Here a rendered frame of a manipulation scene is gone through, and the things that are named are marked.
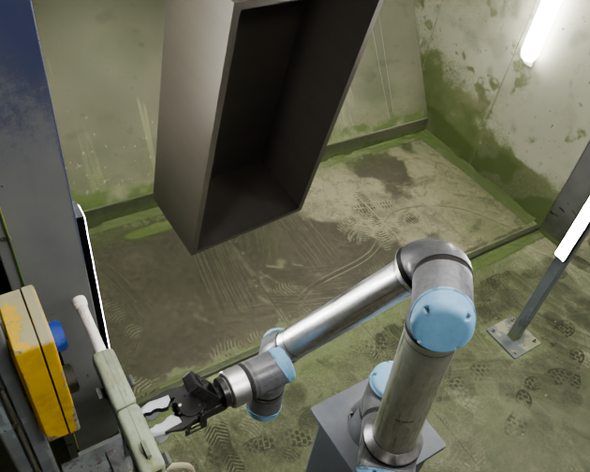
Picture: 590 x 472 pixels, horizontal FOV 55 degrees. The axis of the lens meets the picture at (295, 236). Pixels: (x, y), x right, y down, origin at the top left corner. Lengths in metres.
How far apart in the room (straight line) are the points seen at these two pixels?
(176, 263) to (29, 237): 1.64
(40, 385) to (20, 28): 0.62
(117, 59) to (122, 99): 0.20
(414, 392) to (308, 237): 2.04
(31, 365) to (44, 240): 0.60
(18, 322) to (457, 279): 0.74
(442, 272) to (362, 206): 2.40
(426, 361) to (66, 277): 0.92
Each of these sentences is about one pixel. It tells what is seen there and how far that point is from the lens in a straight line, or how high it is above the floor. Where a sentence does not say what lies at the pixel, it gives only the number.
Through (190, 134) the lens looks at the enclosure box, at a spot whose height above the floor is 1.08.
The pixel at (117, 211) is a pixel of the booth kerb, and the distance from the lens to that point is 3.22.
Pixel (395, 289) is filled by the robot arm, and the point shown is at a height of 1.34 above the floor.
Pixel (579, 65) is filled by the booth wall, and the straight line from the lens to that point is 3.47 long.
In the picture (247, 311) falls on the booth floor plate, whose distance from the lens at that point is 2.80.
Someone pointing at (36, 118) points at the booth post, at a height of 1.57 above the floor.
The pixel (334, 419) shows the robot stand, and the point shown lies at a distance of 1.84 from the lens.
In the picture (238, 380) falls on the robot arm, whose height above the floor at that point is 1.12.
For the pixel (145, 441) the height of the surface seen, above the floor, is 1.14.
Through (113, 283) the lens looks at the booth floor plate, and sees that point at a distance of 2.95.
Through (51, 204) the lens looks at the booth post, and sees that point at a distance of 1.39.
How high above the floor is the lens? 2.23
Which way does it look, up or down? 43 degrees down
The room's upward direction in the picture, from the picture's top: 9 degrees clockwise
